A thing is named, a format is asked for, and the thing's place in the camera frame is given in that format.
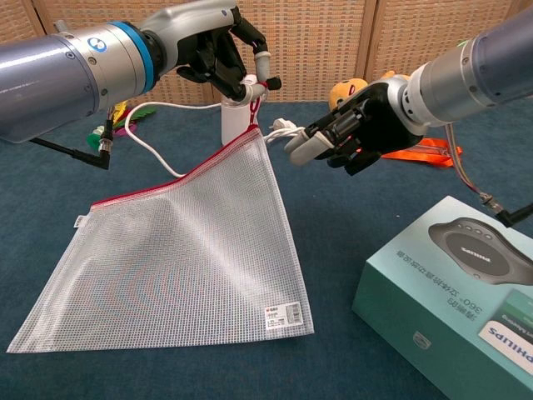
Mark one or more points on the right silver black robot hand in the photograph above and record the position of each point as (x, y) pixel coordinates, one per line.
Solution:
(375, 125)

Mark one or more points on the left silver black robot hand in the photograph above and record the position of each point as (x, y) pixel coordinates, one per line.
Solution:
(216, 54)

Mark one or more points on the clear mesh zipper pouch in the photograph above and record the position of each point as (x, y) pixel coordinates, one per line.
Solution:
(187, 250)

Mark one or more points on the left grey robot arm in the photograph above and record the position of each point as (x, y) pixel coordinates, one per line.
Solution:
(50, 83)

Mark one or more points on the yellow plush toy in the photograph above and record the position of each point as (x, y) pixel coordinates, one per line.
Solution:
(343, 91)

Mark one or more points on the wicker folding screen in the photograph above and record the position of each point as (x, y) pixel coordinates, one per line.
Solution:
(325, 50)

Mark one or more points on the blue felt table cover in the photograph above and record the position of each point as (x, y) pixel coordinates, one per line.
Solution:
(333, 208)

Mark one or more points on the colourful feather shuttlecock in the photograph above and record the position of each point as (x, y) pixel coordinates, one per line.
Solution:
(98, 135)

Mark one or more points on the teal speaker box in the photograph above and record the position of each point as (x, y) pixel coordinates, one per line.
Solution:
(449, 300)

